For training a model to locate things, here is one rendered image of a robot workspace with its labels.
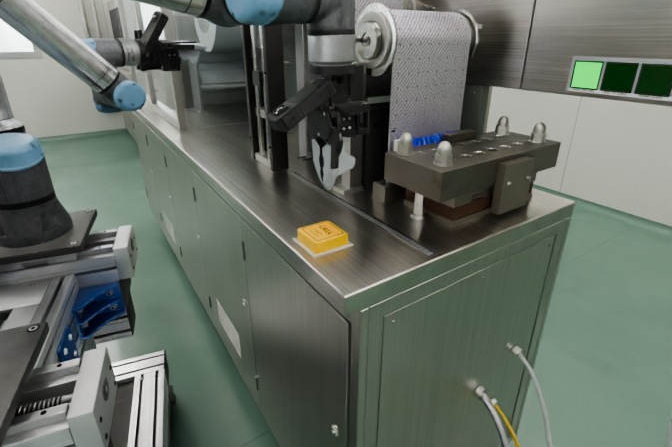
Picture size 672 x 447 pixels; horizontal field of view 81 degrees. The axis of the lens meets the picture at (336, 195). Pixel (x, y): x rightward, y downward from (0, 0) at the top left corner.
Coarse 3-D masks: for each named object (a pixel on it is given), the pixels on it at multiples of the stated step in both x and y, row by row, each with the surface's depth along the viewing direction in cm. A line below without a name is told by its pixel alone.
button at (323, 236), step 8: (320, 224) 75; (328, 224) 75; (304, 232) 72; (312, 232) 72; (320, 232) 72; (328, 232) 72; (336, 232) 72; (344, 232) 72; (304, 240) 72; (312, 240) 69; (320, 240) 69; (328, 240) 69; (336, 240) 70; (344, 240) 71; (312, 248) 69; (320, 248) 69; (328, 248) 70
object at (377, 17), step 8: (368, 16) 83; (376, 16) 81; (360, 24) 86; (384, 24) 79; (384, 32) 80; (384, 40) 80; (384, 48) 81; (360, 56) 88; (384, 56) 81; (368, 64) 86; (376, 64) 84
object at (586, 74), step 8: (576, 64) 81; (584, 64) 80; (592, 64) 79; (600, 64) 78; (576, 72) 81; (584, 72) 80; (592, 72) 79; (576, 80) 82; (584, 80) 81; (592, 80) 79; (592, 88) 80
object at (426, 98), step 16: (400, 64) 83; (416, 64) 85; (432, 64) 88; (448, 64) 90; (464, 64) 93; (400, 80) 84; (416, 80) 86; (432, 80) 89; (448, 80) 92; (464, 80) 95; (400, 96) 85; (416, 96) 88; (432, 96) 91; (448, 96) 94; (400, 112) 87; (416, 112) 90; (432, 112) 92; (448, 112) 96; (400, 128) 88; (416, 128) 91; (432, 128) 94; (448, 128) 97
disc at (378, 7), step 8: (368, 8) 83; (376, 8) 81; (384, 8) 80; (360, 16) 86; (384, 16) 80; (392, 16) 78; (392, 24) 79; (392, 32) 79; (392, 40) 79; (392, 48) 80; (392, 56) 80; (384, 64) 83; (368, 72) 88; (376, 72) 86
